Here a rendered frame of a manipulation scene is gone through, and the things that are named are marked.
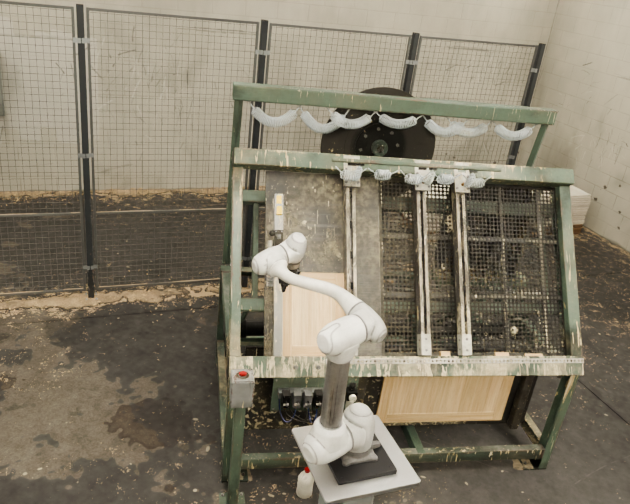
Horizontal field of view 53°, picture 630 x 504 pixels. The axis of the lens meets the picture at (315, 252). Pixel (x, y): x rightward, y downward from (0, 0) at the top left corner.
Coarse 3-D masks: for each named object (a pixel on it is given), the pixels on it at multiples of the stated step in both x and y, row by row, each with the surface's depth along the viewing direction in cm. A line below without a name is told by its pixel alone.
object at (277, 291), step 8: (280, 216) 372; (280, 224) 371; (280, 288) 365; (280, 296) 364; (280, 304) 363; (280, 312) 362; (280, 320) 362; (280, 328) 361; (280, 336) 360; (280, 344) 359; (280, 352) 358
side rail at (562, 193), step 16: (560, 192) 412; (560, 208) 411; (560, 224) 410; (560, 240) 409; (560, 256) 409; (576, 288) 403; (576, 304) 401; (576, 320) 399; (576, 336) 397; (576, 352) 395
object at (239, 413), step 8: (240, 408) 340; (240, 416) 342; (240, 424) 345; (232, 432) 350; (240, 432) 347; (232, 440) 349; (240, 440) 350; (232, 448) 351; (240, 448) 352; (232, 456) 354; (240, 456) 355; (232, 464) 356; (240, 464) 357; (232, 472) 359; (232, 480) 362; (232, 488) 364; (232, 496) 367
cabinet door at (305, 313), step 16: (304, 272) 371; (288, 288) 368; (288, 304) 366; (304, 304) 368; (320, 304) 370; (336, 304) 372; (288, 320) 365; (304, 320) 367; (320, 320) 369; (288, 336) 363; (304, 336) 365; (288, 352) 361; (304, 352) 363; (320, 352) 365
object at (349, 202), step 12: (348, 156) 380; (348, 168) 378; (360, 168) 366; (348, 192) 380; (348, 204) 378; (348, 216) 377; (348, 228) 376; (348, 240) 375; (348, 252) 373; (348, 264) 372; (348, 276) 371; (348, 288) 370
